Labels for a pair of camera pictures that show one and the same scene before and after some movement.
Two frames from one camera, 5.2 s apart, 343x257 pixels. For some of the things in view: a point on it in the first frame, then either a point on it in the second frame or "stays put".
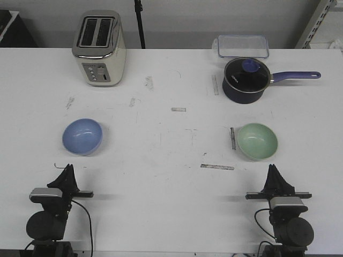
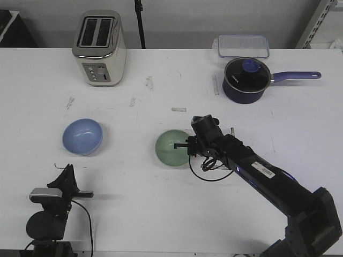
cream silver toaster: [99, 47] stays put
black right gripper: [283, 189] to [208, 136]
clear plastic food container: [241, 46] stays put
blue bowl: [82, 136] stays put
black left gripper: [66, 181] stays put
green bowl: [256, 141] to [165, 151]
